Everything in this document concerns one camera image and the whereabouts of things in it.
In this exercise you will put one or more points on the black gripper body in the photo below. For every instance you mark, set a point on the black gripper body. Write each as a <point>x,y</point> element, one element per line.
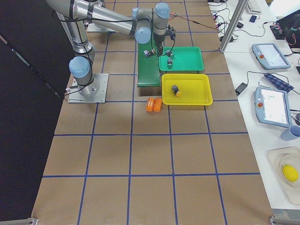
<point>159,42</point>

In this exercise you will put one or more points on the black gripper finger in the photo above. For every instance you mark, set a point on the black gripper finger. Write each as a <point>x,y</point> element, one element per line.
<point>159,50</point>

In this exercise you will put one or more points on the orange cylinder with 4680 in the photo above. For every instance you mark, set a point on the orange cylinder with 4680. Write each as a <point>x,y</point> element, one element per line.
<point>150,104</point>

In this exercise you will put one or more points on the plain orange cylinder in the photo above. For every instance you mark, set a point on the plain orange cylinder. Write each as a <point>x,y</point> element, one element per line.
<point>157,104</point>

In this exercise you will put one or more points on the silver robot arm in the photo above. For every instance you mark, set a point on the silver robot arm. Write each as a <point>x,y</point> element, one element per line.
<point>145,25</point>

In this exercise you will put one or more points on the green plastic tray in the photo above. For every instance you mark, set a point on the green plastic tray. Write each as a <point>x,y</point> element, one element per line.
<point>186,59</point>

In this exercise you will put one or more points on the green conveyor belt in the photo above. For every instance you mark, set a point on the green conveyor belt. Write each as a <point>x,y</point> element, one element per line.
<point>148,68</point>

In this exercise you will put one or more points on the yellow plastic tray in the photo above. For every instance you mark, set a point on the yellow plastic tray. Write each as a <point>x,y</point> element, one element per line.
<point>195,89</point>

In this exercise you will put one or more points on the black power adapter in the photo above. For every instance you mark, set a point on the black power adapter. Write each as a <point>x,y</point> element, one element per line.
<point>240,88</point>

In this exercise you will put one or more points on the grey teach pendant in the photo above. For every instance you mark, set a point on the grey teach pendant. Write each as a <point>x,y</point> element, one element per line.
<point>270,56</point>
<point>272,107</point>

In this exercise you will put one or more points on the blue plaid cloth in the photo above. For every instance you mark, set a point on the blue plaid cloth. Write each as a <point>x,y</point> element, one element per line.
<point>278,83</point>

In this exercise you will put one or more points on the blue cup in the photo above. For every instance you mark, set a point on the blue cup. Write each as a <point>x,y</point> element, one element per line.
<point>291,133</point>

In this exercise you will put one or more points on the clear plastic container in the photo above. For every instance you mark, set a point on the clear plastic container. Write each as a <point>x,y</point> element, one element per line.
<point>278,159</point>

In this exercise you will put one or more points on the yellow lemon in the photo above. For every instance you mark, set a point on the yellow lemon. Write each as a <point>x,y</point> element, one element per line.
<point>290,173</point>

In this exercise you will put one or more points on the aluminium frame post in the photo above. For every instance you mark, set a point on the aluminium frame post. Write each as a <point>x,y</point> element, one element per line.
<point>241,5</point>

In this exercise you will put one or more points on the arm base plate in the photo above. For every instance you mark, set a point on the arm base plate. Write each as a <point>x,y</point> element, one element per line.
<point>93,93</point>

